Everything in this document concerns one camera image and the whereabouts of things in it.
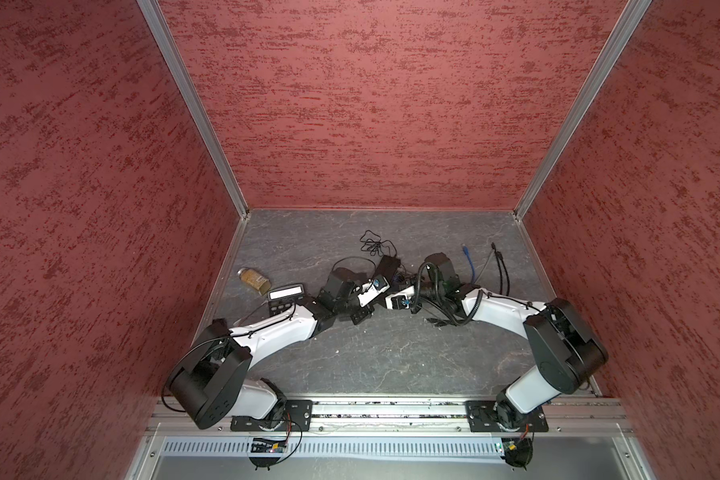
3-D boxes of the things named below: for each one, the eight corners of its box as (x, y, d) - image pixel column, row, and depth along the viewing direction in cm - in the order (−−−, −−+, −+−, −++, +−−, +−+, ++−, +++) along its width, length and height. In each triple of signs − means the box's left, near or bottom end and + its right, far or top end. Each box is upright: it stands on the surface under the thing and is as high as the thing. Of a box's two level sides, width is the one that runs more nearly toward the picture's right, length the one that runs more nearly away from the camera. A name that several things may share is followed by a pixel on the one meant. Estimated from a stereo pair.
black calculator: (271, 315, 93) (269, 311, 91) (269, 296, 98) (266, 291, 95) (307, 304, 96) (306, 300, 93) (303, 286, 100) (302, 281, 98)
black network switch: (374, 273, 104) (375, 268, 102) (385, 257, 109) (386, 252, 106) (390, 281, 102) (390, 276, 100) (400, 264, 107) (401, 259, 104)
